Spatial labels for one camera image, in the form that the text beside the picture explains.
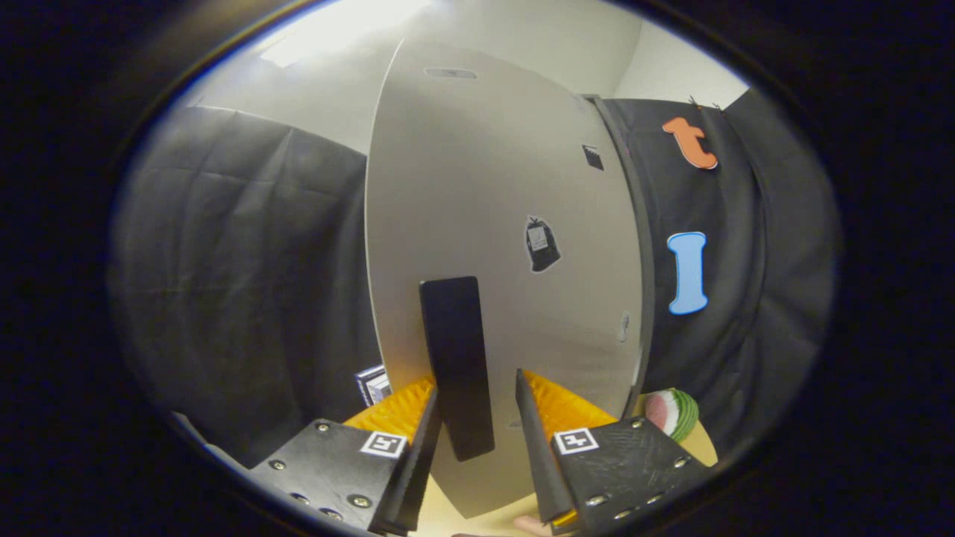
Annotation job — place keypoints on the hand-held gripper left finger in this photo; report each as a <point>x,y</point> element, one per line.
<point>418,462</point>

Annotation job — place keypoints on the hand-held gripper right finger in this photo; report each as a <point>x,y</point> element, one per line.
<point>536,447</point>

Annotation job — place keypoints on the watermelon slice toy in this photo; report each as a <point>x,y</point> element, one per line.
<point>671,414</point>

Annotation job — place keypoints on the black backdrop cloth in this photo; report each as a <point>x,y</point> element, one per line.
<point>239,261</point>

